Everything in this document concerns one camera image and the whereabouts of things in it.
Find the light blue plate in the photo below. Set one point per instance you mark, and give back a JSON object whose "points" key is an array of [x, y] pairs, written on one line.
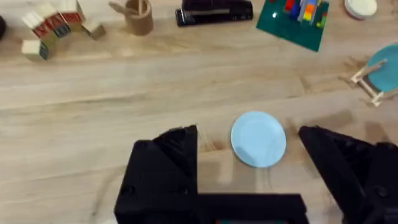
{"points": [[258, 140]]}

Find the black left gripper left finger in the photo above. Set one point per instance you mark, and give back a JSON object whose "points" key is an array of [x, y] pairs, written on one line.
{"points": [[161, 174]]}

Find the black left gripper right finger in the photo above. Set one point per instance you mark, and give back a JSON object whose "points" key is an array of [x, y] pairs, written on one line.
{"points": [[348, 168]]}

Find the heap of wooden blocks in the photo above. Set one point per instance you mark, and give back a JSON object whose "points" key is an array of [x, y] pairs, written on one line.
{"points": [[54, 26]]}

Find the white round lid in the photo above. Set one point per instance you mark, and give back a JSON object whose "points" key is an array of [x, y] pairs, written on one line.
{"points": [[360, 7]]}

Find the small wooden peg rack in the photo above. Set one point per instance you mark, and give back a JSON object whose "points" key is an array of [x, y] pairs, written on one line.
{"points": [[368, 84]]}

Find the wooden cup with utensils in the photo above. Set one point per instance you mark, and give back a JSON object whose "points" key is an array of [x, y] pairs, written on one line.
{"points": [[136, 15]]}

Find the teal plate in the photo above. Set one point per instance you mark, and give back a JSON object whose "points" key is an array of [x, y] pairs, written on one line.
{"points": [[387, 70]]}

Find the green board with toy blocks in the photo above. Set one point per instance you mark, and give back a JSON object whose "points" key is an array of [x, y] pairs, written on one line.
{"points": [[293, 23]]}

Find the black round object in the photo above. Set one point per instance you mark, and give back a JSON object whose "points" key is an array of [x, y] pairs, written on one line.
{"points": [[1, 27]]}

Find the black stapler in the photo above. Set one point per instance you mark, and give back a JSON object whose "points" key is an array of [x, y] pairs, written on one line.
{"points": [[214, 12]]}

